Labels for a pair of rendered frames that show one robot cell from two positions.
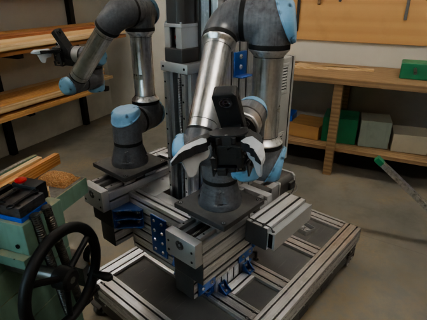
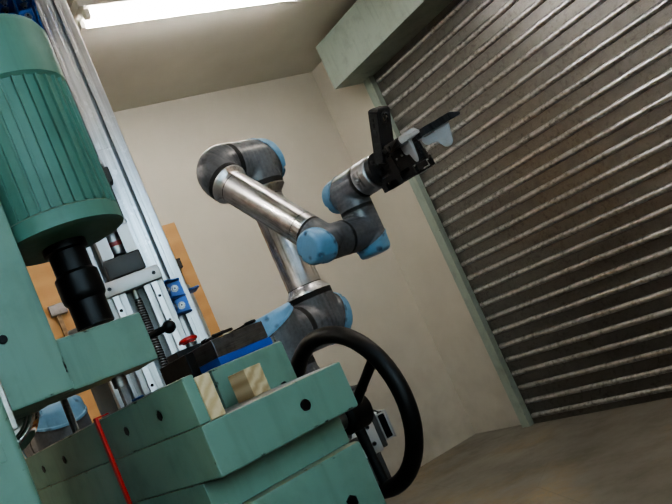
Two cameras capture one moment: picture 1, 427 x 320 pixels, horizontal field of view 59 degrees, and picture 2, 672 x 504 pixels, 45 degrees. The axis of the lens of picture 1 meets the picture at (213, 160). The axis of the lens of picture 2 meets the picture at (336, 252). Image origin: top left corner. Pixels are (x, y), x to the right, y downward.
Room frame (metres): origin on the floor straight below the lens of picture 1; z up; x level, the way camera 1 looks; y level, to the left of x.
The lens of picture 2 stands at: (0.02, 1.47, 0.92)
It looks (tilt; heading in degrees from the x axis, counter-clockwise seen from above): 6 degrees up; 300
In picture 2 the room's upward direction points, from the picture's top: 24 degrees counter-clockwise
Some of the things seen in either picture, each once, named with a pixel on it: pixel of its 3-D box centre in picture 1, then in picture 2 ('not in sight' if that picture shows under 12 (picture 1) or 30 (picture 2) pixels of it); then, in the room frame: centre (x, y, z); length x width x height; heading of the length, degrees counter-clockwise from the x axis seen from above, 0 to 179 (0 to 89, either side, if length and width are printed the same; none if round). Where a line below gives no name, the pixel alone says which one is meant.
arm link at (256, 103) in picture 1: (248, 117); (348, 191); (0.82, -0.08, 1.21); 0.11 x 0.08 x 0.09; 165
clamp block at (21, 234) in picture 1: (25, 221); (236, 392); (0.84, 0.50, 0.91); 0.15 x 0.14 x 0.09; 161
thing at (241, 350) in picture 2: (21, 197); (217, 349); (0.85, 0.50, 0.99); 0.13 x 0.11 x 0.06; 161
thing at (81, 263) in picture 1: (77, 266); not in sight; (1.06, 0.48, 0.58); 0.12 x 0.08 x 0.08; 71
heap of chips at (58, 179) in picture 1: (56, 176); not in sight; (1.11, 0.52, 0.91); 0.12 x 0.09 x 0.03; 71
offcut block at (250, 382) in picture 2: not in sight; (249, 383); (0.73, 0.60, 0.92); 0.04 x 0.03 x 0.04; 168
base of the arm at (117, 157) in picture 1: (129, 150); not in sight; (1.44, 0.35, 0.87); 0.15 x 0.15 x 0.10
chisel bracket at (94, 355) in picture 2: not in sight; (95, 363); (0.86, 0.72, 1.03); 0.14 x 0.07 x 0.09; 71
